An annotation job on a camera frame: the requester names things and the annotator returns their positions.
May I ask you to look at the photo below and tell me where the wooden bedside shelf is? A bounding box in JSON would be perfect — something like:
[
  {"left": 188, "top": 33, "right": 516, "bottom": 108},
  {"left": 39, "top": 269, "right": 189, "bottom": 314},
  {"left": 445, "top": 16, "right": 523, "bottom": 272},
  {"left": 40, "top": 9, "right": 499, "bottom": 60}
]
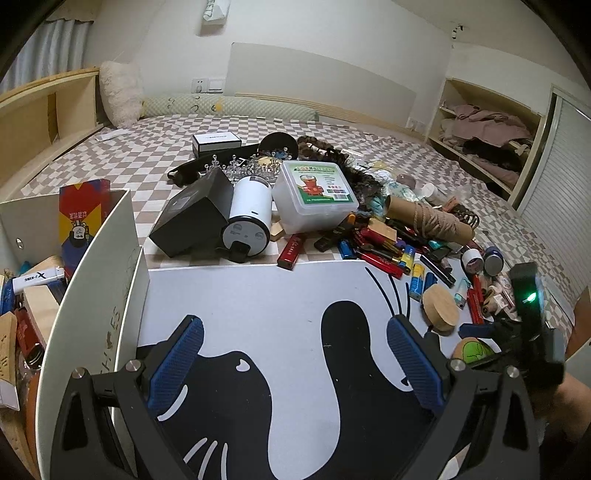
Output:
[{"left": 0, "top": 68, "right": 105, "bottom": 185}]

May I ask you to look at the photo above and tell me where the cardboard tube with rope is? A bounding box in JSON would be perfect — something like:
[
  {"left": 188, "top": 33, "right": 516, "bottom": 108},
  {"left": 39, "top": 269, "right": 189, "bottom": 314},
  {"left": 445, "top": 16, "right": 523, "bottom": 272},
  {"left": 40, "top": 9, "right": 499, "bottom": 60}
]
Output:
[{"left": 385, "top": 194, "right": 476, "bottom": 243}]

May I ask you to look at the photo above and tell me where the small blue cap jar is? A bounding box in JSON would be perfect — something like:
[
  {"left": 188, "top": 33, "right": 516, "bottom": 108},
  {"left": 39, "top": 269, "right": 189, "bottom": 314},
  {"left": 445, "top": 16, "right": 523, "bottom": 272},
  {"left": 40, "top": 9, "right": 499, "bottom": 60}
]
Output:
[{"left": 482, "top": 247, "right": 504, "bottom": 278}]

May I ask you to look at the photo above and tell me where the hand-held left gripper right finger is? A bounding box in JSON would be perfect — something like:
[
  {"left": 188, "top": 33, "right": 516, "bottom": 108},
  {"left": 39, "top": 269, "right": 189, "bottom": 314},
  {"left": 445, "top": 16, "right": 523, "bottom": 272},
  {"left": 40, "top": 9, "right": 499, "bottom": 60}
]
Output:
[{"left": 387, "top": 315, "right": 541, "bottom": 480}]

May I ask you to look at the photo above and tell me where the long green bolster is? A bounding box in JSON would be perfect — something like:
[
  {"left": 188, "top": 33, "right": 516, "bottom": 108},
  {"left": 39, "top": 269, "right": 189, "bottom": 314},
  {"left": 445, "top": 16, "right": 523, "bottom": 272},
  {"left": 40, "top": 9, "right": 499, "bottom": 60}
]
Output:
[{"left": 141, "top": 95, "right": 319, "bottom": 123}]

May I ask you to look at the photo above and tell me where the white cat print board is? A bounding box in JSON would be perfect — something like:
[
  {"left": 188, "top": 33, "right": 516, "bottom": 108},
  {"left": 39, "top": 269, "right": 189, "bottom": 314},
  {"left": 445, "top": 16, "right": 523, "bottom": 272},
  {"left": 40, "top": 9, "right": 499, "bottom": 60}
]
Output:
[{"left": 134, "top": 258, "right": 509, "bottom": 480}]

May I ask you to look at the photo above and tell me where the light wooden block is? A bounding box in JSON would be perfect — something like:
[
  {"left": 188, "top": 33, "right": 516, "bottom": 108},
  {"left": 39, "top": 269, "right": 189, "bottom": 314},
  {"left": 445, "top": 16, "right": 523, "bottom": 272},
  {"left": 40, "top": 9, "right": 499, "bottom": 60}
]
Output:
[{"left": 22, "top": 284, "right": 63, "bottom": 349}]

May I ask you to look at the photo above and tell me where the clear plastic box green label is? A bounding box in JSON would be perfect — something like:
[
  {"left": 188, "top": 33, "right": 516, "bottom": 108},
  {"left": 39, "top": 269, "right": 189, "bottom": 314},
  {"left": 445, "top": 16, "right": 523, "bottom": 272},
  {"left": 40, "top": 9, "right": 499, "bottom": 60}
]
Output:
[{"left": 272, "top": 160, "right": 360, "bottom": 235}]

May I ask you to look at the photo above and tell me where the round wooden lid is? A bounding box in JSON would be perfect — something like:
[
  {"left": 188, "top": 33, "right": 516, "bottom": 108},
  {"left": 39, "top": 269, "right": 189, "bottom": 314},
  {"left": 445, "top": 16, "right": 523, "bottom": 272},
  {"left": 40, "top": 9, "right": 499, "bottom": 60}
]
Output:
[{"left": 421, "top": 286, "right": 460, "bottom": 332}]

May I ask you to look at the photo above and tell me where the wooden egg with green print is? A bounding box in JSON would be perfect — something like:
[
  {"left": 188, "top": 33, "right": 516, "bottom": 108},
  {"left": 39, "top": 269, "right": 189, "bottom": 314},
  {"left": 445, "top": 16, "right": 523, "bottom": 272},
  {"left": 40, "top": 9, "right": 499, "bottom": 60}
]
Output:
[{"left": 451, "top": 337, "right": 495, "bottom": 367}]

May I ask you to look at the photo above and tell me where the white cylinder appliance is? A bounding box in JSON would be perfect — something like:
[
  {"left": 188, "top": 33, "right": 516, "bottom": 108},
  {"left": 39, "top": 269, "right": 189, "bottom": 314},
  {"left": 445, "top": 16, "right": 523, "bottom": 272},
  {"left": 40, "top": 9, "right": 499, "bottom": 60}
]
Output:
[{"left": 221, "top": 174, "right": 273, "bottom": 264}]

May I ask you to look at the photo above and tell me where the curved light wood piece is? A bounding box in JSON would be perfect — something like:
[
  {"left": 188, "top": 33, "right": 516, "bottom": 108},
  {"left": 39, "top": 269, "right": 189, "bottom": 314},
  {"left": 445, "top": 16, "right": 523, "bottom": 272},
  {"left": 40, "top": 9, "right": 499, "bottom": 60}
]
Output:
[{"left": 0, "top": 311, "right": 21, "bottom": 409}]

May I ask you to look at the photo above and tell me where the white storage box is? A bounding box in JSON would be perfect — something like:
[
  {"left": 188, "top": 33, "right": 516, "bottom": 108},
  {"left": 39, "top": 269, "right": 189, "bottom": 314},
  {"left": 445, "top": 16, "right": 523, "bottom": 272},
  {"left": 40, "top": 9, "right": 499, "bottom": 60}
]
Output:
[{"left": 0, "top": 187, "right": 151, "bottom": 480}]

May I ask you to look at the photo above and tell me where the pile of lighters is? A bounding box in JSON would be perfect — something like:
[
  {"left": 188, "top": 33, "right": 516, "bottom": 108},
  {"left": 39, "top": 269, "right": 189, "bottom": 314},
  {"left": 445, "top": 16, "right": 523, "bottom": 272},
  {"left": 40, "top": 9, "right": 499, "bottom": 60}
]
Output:
[{"left": 314, "top": 212, "right": 485, "bottom": 324}]

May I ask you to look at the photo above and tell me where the white air conditioner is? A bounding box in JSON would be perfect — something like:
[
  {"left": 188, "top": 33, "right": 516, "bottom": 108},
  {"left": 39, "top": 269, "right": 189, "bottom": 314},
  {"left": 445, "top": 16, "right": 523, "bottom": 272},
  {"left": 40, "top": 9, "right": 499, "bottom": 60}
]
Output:
[{"left": 202, "top": 0, "right": 230, "bottom": 21}]

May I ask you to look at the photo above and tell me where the pile of clothes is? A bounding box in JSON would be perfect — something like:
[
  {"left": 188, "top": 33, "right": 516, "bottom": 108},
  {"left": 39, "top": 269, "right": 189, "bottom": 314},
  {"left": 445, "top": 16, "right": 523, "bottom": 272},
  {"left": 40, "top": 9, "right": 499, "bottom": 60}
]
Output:
[{"left": 438, "top": 104, "right": 539, "bottom": 185}]

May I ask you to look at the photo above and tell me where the black charger box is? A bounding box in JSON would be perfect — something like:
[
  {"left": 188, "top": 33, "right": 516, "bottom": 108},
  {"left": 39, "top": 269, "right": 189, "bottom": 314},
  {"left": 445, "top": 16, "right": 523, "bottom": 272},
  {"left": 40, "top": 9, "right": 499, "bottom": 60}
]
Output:
[{"left": 148, "top": 167, "right": 236, "bottom": 258}]

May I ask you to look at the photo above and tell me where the white tube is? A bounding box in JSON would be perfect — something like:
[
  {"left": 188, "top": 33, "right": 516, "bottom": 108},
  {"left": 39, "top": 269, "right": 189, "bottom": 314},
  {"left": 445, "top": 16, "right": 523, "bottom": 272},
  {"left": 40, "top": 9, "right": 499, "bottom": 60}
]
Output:
[{"left": 11, "top": 267, "right": 65, "bottom": 294}]

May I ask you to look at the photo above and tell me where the person's right forearm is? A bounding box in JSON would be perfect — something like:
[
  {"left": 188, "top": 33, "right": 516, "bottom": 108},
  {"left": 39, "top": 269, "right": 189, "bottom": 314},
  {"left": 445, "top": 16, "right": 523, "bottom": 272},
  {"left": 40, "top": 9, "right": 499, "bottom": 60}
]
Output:
[{"left": 531, "top": 369, "right": 591, "bottom": 444}]

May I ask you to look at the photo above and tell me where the black and white box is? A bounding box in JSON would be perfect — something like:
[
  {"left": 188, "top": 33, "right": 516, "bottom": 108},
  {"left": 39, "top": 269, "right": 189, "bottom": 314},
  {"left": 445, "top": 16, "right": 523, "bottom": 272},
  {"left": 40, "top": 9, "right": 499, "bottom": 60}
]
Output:
[{"left": 191, "top": 134, "right": 242, "bottom": 155}]

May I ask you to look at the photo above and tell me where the checkered bed sheet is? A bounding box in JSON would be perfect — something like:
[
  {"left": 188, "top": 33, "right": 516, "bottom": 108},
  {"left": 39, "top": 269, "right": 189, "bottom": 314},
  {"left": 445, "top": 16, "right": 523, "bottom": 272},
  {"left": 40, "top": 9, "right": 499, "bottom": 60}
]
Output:
[{"left": 0, "top": 113, "right": 578, "bottom": 324}]

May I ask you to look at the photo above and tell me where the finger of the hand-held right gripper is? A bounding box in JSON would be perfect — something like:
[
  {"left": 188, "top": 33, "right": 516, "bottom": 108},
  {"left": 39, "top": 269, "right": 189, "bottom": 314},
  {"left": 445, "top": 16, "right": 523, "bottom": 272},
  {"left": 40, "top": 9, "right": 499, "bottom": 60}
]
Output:
[
  {"left": 458, "top": 320, "right": 513, "bottom": 341},
  {"left": 466, "top": 348, "right": 514, "bottom": 371}
]

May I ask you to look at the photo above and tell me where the grey curtain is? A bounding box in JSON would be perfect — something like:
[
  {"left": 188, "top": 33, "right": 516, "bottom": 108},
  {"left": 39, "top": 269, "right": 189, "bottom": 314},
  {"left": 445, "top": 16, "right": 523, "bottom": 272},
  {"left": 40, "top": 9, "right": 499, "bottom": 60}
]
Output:
[{"left": 0, "top": 18, "right": 93, "bottom": 84}]

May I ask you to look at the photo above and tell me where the beige printed valance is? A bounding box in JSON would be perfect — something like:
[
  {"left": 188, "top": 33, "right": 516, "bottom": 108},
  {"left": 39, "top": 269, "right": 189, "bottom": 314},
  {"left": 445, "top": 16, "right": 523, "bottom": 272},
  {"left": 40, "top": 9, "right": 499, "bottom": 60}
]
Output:
[{"left": 46, "top": 0, "right": 102, "bottom": 21}]

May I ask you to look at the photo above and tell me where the white louvered door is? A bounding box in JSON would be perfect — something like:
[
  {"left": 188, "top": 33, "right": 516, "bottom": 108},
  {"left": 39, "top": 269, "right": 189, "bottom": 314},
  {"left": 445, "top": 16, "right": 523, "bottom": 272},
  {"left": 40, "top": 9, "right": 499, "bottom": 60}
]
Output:
[{"left": 515, "top": 90, "right": 591, "bottom": 301}]

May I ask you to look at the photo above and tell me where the crystal tiara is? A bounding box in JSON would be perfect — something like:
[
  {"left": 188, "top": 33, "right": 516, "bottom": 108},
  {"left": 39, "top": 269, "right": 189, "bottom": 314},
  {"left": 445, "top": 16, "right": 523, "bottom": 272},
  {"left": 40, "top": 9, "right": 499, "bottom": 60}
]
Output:
[{"left": 203, "top": 152, "right": 289, "bottom": 180}]

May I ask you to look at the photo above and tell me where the colourful card box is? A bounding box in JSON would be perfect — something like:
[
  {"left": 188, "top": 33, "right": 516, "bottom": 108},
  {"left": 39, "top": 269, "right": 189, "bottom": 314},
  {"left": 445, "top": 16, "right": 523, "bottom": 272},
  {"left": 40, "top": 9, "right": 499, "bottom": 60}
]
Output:
[{"left": 58, "top": 179, "right": 112, "bottom": 282}]

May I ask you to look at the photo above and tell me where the red lighter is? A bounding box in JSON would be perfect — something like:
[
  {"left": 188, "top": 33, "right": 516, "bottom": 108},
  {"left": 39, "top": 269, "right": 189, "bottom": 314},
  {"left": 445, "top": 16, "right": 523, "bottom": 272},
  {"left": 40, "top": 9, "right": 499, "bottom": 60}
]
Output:
[{"left": 277, "top": 233, "right": 306, "bottom": 271}]

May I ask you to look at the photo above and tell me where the fluffy white pillow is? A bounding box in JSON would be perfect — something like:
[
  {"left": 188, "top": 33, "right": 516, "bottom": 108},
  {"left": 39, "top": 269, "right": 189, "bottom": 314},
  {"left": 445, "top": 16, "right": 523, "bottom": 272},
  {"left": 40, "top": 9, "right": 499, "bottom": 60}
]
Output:
[{"left": 99, "top": 61, "right": 145, "bottom": 130}]

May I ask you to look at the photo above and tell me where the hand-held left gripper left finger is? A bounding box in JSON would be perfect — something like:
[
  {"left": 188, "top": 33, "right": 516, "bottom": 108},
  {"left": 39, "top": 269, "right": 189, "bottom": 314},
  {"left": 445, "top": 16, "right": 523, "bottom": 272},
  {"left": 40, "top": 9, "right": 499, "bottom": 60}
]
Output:
[{"left": 51, "top": 315, "right": 206, "bottom": 480}]

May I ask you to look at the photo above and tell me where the round dark disc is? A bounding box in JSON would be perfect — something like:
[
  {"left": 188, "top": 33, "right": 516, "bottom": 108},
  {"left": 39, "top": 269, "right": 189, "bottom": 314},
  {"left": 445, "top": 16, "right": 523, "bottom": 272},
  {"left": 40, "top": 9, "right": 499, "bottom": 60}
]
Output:
[{"left": 257, "top": 131, "right": 298, "bottom": 158}]

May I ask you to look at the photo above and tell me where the wooden wardrobe shelf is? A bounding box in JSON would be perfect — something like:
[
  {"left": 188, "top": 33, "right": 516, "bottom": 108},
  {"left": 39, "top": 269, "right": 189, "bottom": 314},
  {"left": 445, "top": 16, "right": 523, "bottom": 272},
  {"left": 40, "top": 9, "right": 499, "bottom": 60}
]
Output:
[{"left": 427, "top": 78, "right": 555, "bottom": 213}]

